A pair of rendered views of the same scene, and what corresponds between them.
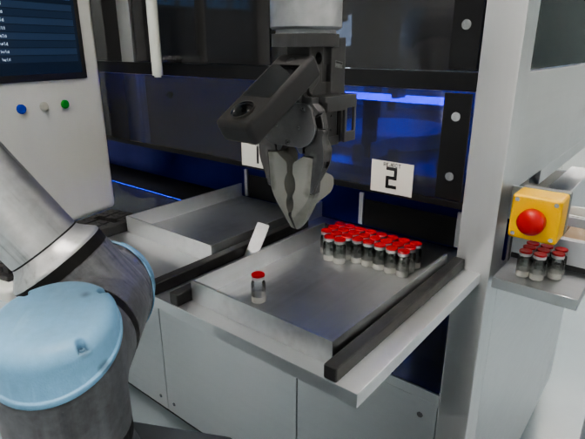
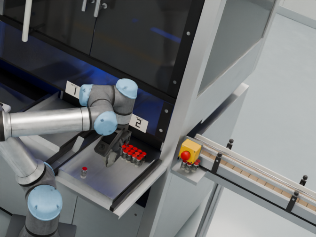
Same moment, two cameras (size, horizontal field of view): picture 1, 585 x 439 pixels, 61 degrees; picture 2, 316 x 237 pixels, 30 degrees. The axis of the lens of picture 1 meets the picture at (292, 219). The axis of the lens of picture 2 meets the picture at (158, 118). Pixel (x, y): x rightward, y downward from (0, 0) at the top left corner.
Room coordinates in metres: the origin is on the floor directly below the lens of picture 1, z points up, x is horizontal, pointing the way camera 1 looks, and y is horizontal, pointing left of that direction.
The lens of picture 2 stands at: (-1.14, 0.42, 2.43)
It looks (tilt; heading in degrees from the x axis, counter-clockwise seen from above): 33 degrees down; 341
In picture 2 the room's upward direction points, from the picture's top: 15 degrees clockwise
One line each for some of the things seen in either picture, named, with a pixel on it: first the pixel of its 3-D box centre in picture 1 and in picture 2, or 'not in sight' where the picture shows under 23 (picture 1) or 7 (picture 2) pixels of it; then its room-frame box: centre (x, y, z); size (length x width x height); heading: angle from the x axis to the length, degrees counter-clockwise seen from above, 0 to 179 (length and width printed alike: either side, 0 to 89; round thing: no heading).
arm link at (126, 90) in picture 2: not in sight; (123, 96); (0.55, -0.01, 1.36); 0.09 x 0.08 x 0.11; 95
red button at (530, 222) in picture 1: (532, 221); (185, 155); (0.71, -0.37, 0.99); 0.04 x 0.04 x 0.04; 51
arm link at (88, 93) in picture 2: not in sight; (97, 98); (0.52, 0.09, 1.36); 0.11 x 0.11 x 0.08; 5
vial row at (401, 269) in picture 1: (362, 251); (122, 154); (0.81, -0.12, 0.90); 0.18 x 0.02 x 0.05; 51
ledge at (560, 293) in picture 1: (542, 278); (190, 169); (0.77, -0.43, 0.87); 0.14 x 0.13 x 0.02; 141
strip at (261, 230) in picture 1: (237, 249); (70, 149); (0.81, 0.10, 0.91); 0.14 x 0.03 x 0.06; 141
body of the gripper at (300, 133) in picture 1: (308, 92); (117, 131); (0.56, -0.02, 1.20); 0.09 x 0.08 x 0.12; 141
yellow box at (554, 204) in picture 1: (539, 213); (190, 150); (0.75, -0.40, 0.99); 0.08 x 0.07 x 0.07; 141
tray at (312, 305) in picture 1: (326, 276); (108, 167); (0.72, -0.05, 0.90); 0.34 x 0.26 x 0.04; 141
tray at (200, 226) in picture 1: (228, 215); (58, 120); (1.02, 0.14, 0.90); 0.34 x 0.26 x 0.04; 141
